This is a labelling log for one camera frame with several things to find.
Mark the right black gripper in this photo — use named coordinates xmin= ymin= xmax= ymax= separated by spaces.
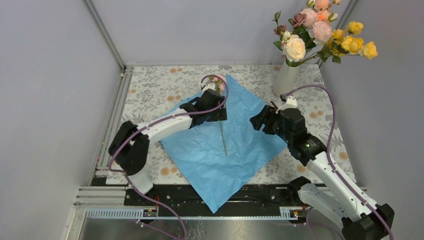
xmin=249 ymin=105 xmax=293 ymax=144

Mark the small pink rose stem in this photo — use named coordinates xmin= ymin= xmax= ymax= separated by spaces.
xmin=209 ymin=75 xmax=228 ymax=157

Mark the blue wrapping paper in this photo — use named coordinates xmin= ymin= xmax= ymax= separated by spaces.
xmin=161 ymin=75 xmax=287 ymax=213

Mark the cream white rose stem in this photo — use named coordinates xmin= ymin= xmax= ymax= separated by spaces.
xmin=273 ymin=30 xmax=306 ymax=68

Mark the light pink rose stem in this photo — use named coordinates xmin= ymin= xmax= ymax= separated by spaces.
xmin=308 ymin=21 xmax=333 ymax=45

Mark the dark pink flower stem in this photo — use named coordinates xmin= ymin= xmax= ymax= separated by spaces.
xmin=272 ymin=11 xmax=306 ymax=40

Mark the yellow rose stem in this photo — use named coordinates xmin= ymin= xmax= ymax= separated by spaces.
xmin=301 ymin=21 xmax=379 ymax=64

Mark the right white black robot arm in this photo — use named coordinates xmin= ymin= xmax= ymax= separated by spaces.
xmin=250 ymin=105 xmax=395 ymax=240

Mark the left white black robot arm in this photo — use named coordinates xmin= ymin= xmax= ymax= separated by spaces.
xmin=108 ymin=88 xmax=228 ymax=206

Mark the beige cylindrical vase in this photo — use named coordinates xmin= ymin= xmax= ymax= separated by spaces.
xmin=271 ymin=63 xmax=300 ymax=96

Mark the floral patterned table mat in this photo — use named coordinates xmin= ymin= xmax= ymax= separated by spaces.
xmin=105 ymin=64 xmax=357 ymax=185

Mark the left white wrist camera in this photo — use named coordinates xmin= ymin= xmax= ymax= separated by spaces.
xmin=201 ymin=82 xmax=217 ymax=93

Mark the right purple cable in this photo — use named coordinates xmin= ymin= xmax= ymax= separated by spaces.
xmin=279 ymin=84 xmax=395 ymax=240

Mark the purple cable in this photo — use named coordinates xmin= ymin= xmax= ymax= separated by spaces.
xmin=107 ymin=74 xmax=230 ymax=240
xmin=279 ymin=84 xmax=395 ymax=240

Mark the white slotted cable duct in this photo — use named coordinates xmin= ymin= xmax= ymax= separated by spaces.
xmin=86 ymin=207 xmax=299 ymax=221

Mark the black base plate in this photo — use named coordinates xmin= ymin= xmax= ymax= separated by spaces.
xmin=123 ymin=184 xmax=309 ymax=218

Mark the left aluminium frame post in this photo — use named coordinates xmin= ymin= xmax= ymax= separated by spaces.
xmin=83 ymin=0 xmax=126 ymax=72

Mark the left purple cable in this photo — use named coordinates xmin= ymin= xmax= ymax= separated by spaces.
xmin=107 ymin=74 xmax=230 ymax=240

